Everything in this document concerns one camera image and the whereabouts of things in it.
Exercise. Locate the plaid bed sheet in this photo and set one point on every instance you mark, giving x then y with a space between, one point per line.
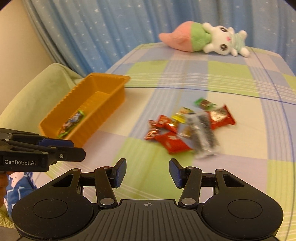
173 76

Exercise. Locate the blue star curtain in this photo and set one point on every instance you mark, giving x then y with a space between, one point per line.
104 27

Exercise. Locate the small green snack packet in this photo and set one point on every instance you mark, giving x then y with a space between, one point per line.
204 103

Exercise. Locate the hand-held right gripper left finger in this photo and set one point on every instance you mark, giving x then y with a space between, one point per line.
121 172

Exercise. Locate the blue and white patterned cloth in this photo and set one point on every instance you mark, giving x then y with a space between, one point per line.
20 187

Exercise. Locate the light green cloth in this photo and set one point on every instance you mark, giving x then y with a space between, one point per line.
30 97

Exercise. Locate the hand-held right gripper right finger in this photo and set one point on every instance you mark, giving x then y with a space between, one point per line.
174 172

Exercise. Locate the small red snack packet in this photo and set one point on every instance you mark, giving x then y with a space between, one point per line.
151 134

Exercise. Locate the person's left hand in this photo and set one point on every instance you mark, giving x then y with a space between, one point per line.
2 187

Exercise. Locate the clear packet with dark contents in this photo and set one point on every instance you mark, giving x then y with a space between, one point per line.
203 134

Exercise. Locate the green and dark snack packet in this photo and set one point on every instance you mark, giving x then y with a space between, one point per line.
71 122

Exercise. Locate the white rabbit plush toy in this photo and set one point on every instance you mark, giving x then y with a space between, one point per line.
198 37

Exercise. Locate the yellow snack packet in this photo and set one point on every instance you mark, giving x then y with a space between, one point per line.
182 114

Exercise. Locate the red packet with white picture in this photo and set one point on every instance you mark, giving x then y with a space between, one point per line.
222 118

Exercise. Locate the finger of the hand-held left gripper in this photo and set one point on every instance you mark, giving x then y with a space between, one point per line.
57 142
71 155

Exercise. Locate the large red snack packet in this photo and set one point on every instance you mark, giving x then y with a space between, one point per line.
172 142

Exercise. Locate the orange plastic tray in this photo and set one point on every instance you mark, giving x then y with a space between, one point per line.
111 92

